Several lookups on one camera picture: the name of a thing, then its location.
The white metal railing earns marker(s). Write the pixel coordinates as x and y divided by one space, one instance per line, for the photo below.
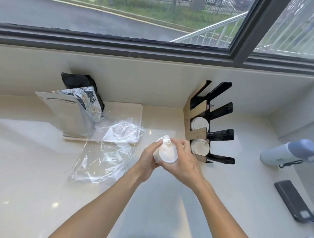
211 30

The person's left hand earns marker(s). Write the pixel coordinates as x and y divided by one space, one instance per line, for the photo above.
146 164

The person's right forearm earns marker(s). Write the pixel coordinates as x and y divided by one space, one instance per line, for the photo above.
218 210

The person's right thumb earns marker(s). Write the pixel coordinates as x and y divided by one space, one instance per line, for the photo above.
177 144

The dark grey phone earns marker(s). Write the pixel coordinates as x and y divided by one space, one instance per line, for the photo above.
292 199

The black cup holder rack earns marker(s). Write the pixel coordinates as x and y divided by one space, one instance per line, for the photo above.
220 134

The person's left thumb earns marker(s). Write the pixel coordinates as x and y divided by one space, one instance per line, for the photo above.
153 146

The pale blue hair dryer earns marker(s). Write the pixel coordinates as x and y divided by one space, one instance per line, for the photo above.
282 152

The brown cardboard sheet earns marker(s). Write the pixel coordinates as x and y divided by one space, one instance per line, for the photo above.
187 117

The person's right hand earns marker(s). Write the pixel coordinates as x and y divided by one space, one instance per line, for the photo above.
185 169

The person's left forearm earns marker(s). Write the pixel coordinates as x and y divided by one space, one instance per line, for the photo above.
103 208

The black foil bag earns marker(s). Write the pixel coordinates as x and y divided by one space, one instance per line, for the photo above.
78 81

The crinkled silver foil bag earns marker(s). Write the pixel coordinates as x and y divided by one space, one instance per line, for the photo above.
89 105

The white lidded cup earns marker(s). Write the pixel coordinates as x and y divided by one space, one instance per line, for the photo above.
166 153

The clear plastic bag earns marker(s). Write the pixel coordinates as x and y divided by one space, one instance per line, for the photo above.
108 157

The flat silver foil pouch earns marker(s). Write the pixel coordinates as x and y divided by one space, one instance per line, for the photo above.
63 112

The white plastic tray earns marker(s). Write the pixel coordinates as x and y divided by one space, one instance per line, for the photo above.
122 115

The dark window frame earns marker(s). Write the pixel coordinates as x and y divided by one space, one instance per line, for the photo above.
122 43

